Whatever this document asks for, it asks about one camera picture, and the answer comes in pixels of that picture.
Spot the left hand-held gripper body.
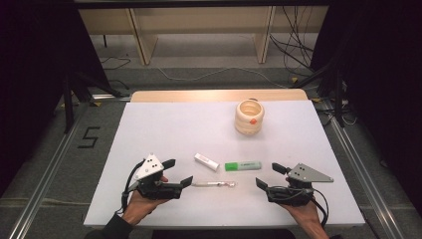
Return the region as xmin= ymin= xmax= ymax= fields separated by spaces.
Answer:
xmin=127 ymin=152 xmax=183 ymax=201

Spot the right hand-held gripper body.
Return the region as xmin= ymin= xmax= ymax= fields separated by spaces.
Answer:
xmin=265 ymin=162 xmax=334 ymax=207

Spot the green highlighter pen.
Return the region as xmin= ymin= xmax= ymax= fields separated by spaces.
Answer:
xmin=224 ymin=160 xmax=263 ymax=172

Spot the cream ribbed pen holder cup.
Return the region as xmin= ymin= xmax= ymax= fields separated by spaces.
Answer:
xmin=234 ymin=99 xmax=266 ymax=135

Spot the person's right hand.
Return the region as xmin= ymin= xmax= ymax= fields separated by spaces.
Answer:
xmin=281 ymin=199 xmax=322 ymax=228

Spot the person's left hand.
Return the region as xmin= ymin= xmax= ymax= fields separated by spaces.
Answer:
xmin=121 ymin=175 xmax=170 ymax=227

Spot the white eraser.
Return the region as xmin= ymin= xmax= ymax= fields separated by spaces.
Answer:
xmin=193 ymin=152 xmax=221 ymax=172

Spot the white table mat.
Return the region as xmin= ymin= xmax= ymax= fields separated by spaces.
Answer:
xmin=83 ymin=100 xmax=366 ymax=228

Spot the black tripod stand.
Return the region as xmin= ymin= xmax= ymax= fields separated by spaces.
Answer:
xmin=293 ymin=54 xmax=347 ymax=128
xmin=61 ymin=70 xmax=124 ymax=134

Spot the black curtain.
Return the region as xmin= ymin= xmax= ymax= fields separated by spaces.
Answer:
xmin=311 ymin=0 xmax=422 ymax=208
xmin=0 ymin=0 xmax=111 ymax=197

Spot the light wooden bench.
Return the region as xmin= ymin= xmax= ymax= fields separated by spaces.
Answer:
xmin=79 ymin=5 xmax=330 ymax=66

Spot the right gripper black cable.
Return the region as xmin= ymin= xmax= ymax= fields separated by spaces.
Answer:
xmin=308 ymin=187 xmax=330 ymax=228

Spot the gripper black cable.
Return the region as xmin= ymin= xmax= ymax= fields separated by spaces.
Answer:
xmin=116 ymin=158 xmax=144 ymax=213
xmin=308 ymin=187 xmax=330 ymax=228

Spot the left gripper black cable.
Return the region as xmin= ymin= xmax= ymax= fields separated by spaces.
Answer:
xmin=116 ymin=158 xmax=144 ymax=213

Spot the aluminium floor rail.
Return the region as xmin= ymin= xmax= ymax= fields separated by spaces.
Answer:
xmin=8 ymin=111 xmax=86 ymax=239
xmin=326 ymin=101 xmax=404 ymax=239

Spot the short aluminium rail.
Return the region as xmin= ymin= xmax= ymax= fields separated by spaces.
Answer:
xmin=90 ymin=93 xmax=132 ymax=103

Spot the white floor cable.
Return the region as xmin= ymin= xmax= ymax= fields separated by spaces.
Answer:
xmin=155 ymin=65 xmax=291 ymax=90

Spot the thin black floor cable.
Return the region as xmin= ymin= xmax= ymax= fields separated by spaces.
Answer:
xmin=100 ymin=55 xmax=132 ymax=91

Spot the bundle of black cables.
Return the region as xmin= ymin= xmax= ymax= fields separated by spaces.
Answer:
xmin=268 ymin=5 xmax=317 ymax=72

